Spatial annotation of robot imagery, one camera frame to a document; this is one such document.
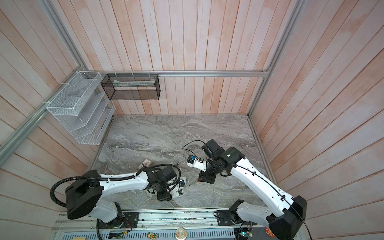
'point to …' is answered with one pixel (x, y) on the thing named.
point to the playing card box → (147, 163)
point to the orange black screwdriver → (196, 180)
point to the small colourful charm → (152, 236)
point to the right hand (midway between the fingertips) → (201, 175)
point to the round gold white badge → (180, 233)
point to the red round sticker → (269, 232)
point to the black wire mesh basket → (132, 86)
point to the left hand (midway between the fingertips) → (166, 195)
